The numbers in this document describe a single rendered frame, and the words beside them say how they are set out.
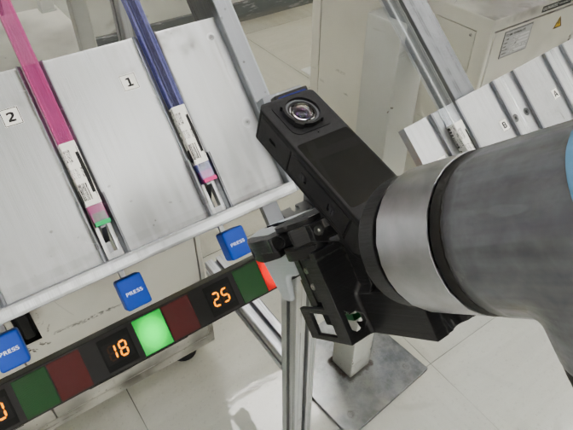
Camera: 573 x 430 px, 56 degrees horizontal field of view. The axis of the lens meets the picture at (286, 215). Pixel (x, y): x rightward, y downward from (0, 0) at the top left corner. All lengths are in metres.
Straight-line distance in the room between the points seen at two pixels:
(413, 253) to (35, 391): 0.38
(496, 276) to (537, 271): 0.02
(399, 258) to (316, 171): 0.09
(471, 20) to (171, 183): 0.96
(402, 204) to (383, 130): 0.54
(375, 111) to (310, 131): 0.46
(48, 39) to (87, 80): 0.70
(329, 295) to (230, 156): 0.27
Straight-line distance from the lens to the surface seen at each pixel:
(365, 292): 0.33
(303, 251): 0.33
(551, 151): 0.20
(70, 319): 1.00
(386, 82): 0.75
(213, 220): 0.52
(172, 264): 1.02
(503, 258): 0.20
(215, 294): 0.55
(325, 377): 1.25
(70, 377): 0.53
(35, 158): 0.53
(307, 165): 0.31
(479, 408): 1.29
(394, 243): 0.25
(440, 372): 1.32
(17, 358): 0.51
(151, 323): 0.54
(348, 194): 0.30
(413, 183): 0.25
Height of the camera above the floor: 1.08
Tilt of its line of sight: 42 degrees down
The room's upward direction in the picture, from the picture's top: straight up
